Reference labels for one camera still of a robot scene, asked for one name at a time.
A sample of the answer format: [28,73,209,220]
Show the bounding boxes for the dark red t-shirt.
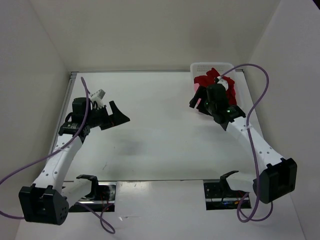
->
[193,67,237,105]

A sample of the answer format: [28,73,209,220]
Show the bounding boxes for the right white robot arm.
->
[189,84,298,204]

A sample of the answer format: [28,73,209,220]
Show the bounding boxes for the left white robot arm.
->
[18,97,130,226]

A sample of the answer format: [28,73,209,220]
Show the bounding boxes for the white plastic basket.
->
[189,61,247,118]

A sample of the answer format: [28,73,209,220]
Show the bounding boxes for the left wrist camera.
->
[90,89,106,108]

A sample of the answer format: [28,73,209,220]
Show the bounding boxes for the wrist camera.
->
[90,89,106,108]
[215,76,229,91]

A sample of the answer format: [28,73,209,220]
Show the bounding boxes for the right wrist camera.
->
[215,76,229,91]

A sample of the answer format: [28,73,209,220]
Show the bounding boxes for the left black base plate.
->
[69,181,117,213]

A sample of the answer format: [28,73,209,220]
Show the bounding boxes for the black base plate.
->
[69,181,117,213]
[203,179,245,211]

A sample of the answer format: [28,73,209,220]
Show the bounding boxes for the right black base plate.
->
[203,179,245,211]

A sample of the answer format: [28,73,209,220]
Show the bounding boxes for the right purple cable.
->
[219,63,273,223]

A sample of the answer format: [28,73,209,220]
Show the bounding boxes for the purple cable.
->
[219,63,273,223]
[0,76,116,235]

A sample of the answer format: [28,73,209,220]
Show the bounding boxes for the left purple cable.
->
[0,76,116,235]

